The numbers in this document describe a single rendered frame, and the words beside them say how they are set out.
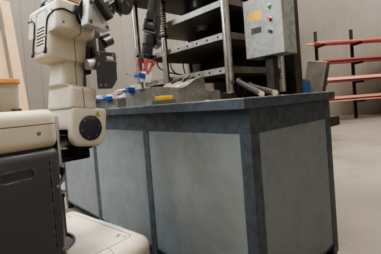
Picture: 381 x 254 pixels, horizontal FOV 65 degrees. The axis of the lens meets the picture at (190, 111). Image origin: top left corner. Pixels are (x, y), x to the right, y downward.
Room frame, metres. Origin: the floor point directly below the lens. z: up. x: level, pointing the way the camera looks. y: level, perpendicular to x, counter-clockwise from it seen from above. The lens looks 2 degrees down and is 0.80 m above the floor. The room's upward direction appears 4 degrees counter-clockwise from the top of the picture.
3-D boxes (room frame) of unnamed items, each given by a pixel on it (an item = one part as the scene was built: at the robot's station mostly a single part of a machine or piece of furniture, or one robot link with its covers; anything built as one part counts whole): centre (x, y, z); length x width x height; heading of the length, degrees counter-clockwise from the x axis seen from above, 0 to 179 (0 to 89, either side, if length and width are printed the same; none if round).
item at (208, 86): (2.69, -0.15, 0.87); 0.50 x 0.27 x 0.17; 132
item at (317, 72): (7.19, -3.01, 0.78); 0.96 x 0.93 x 1.55; 49
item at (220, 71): (2.81, -0.22, 1.01); 1.10 x 0.74 x 0.05; 42
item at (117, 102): (1.96, 0.39, 0.85); 0.50 x 0.26 x 0.11; 149
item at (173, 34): (2.82, -0.22, 1.51); 1.10 x 0.70 x 0.05; 42
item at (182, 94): (1.75, 0.09, 0.87); 0.50 x 0.26 x 0.14; 132
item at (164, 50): (2.68, 0.19, 1.10); 0.05 x 0.05 x 1.30
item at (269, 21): (2.05, -0.58, 0.73); 0.30 x 0.22 x 1.47; 42
